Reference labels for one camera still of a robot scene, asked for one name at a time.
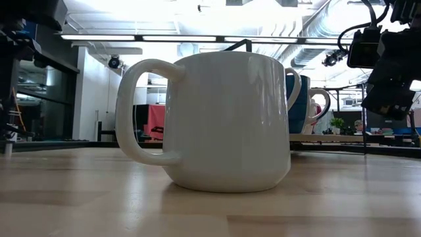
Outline small background potted plant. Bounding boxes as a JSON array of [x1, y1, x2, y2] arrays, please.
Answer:
[[330, 117, 345, 135]]

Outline large white mug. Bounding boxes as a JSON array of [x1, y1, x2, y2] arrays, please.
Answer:
[[114, 51, 292, 194]]

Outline black ceiling spotlight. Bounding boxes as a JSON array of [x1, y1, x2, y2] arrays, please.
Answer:
[[107, 55, 121, 70], [322, 49, 345, 68]]

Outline silver ventilation duct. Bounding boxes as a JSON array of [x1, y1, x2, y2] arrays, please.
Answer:
[[289, 0, 362, 68]]

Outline black rail light strips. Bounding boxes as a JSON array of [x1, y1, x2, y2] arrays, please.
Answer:
[[61, 34, 355, 45]]

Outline black rack wooden shelf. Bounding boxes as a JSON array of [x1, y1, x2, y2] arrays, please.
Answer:
[[224, 38, 368, 156]]

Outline red white patterned mug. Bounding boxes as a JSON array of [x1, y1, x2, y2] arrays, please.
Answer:
[[284, 66, 303, 112]]

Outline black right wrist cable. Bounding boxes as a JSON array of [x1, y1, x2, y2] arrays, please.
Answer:
[[337, 0, 391, 55]]

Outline black table frame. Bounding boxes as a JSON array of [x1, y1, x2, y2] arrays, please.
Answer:
[[0, 140, 421, 159]]

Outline computer monitor blue screen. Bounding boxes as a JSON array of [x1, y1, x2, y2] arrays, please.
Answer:
[[18, 20, 39, 42]]

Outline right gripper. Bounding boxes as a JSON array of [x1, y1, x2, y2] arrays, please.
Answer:
[[360, 28, 421, 121]]

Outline blue mug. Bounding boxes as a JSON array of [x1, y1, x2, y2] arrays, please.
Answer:
[[286, 74, 332, 135]]

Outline red partition panel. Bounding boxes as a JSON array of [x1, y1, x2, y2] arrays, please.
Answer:
[[143, 104, 166, 142]]

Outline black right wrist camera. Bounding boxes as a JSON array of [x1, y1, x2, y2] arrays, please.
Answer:
[[347, 26, 383, 69]]

